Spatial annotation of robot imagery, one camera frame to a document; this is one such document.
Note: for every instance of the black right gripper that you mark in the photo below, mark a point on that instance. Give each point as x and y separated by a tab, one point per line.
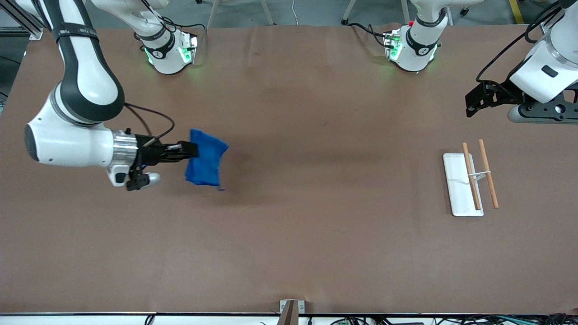
148	152

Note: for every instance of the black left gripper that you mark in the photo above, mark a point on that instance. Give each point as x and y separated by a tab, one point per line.
496	94

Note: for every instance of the blue towel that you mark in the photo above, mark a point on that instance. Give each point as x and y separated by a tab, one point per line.
205	158

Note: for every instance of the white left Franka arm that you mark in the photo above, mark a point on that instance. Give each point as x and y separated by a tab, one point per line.
546	76

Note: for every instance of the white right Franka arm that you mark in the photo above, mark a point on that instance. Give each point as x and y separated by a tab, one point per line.
81	90

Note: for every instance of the white towel rack wooden rods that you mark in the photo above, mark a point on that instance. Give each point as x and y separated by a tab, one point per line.
465	189

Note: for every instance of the metal stand legs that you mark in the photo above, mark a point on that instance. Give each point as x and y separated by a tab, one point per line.
214	11
348	11

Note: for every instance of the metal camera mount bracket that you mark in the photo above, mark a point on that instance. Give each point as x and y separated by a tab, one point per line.
291	311

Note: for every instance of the aluminium frame profile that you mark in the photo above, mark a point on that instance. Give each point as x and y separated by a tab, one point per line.
18	18

